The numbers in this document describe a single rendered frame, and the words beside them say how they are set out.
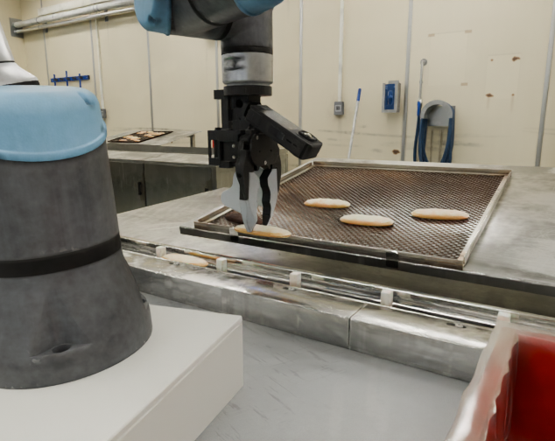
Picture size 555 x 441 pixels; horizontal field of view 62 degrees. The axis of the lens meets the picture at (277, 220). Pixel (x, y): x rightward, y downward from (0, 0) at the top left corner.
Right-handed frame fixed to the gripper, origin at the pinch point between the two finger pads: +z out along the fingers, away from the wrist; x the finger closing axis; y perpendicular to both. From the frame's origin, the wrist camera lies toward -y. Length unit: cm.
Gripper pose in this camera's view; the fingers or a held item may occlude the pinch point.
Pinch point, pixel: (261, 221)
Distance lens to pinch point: 70.6
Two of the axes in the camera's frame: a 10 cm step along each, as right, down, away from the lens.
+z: 0.1, 9.8, 2.0
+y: -8.4, -1.0, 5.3
